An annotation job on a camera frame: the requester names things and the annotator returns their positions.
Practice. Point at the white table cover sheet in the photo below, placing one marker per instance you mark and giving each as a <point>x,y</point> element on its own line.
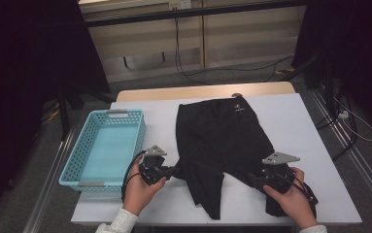
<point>303,129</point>

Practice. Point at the black horizontal bar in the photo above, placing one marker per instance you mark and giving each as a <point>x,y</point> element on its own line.
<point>190,12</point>

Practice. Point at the person's right hand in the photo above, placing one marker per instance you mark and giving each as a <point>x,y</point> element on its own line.
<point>295,204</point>

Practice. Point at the yellow floor tape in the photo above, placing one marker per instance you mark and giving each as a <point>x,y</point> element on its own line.
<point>54,115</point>
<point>284,70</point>

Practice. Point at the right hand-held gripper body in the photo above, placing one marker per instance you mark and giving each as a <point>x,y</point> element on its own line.
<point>279,158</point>

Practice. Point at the white wall socket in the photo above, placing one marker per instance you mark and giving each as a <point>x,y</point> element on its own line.
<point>180,4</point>

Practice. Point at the white plug adapter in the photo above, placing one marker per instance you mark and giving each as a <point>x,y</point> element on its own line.
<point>343,114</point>

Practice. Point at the black stand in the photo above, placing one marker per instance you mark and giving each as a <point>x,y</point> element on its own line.
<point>64,119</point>
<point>328,84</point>

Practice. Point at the black pants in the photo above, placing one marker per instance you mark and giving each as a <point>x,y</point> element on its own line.
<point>219,139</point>

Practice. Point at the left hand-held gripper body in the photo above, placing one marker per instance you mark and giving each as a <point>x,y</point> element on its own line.
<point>152,168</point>

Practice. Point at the person's left hand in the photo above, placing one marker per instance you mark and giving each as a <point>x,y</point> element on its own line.
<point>138,194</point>

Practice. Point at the beige cabinet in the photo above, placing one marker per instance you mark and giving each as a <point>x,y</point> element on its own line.
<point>238,39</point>

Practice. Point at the black curtain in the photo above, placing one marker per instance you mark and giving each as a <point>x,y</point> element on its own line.
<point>361,39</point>
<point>18,64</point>

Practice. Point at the wooden table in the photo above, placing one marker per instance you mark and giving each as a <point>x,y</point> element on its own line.
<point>174,92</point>

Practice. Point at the metal floor rail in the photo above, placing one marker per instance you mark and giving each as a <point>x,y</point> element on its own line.
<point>44,194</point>
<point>368,181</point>

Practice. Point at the light blue plastic basket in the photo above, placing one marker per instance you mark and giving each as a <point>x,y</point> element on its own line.
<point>109,152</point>

